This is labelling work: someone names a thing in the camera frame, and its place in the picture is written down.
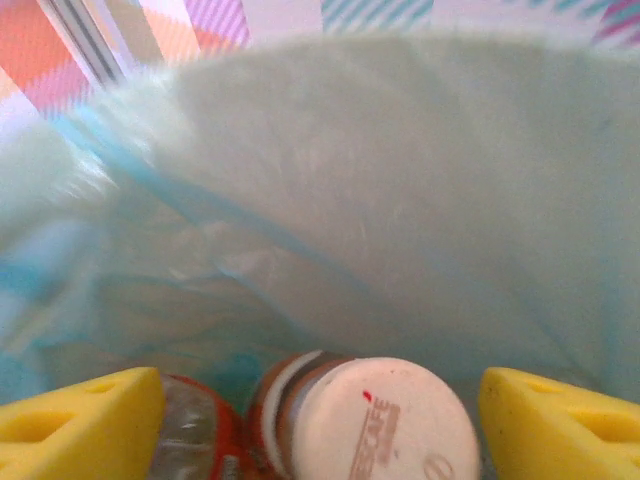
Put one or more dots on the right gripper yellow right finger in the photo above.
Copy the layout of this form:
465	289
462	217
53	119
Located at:
565	435

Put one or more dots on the orange juice bottle yellow label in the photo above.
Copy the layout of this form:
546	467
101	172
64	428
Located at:
220	430

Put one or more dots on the brown label drink bottle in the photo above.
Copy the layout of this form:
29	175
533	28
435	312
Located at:
390	415

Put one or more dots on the teal plastic bin liner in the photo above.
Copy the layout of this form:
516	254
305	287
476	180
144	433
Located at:
350	200

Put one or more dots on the aluminium frame post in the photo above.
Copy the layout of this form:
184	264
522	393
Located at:
82	35

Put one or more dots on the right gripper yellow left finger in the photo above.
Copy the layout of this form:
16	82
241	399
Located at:
75	430

